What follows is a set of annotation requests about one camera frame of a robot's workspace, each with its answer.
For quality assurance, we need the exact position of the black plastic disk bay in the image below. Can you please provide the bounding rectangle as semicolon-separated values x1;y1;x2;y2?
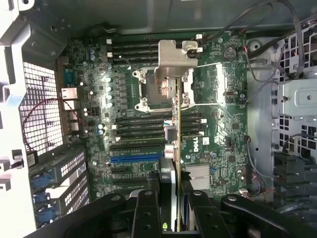
272;151;317;207

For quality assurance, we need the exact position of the blue expansion slot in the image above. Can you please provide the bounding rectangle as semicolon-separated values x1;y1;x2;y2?
110;155;160;164

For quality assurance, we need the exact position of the open black PC case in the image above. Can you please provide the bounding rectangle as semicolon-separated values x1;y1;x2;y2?
0;0;317;238

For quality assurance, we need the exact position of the silver finned chipset heatsink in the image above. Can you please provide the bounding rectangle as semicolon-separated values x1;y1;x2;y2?
184;164;214;191

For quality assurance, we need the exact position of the metal socket cover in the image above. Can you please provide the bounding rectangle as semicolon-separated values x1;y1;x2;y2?
193;63;228;107

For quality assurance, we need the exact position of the silver perforated drive cage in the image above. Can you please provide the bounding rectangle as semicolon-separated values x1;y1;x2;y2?
271;32;317;155

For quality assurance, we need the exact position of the blue slot retainer clip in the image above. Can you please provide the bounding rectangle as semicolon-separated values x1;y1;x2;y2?
35;206;57;223
33;191;52;207
30;173;54;189

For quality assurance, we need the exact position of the coin cell battery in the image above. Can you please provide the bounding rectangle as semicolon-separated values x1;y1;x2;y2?
223;47;236;59

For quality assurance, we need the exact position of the red black twisted wire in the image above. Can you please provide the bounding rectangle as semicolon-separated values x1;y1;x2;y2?
23;97;89;152

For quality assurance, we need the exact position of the green Dell motherboard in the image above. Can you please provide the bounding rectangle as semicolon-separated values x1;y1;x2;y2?
55;31;249;199

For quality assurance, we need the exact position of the CPU socket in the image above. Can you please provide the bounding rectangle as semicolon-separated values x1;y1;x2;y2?
132;67;199;112

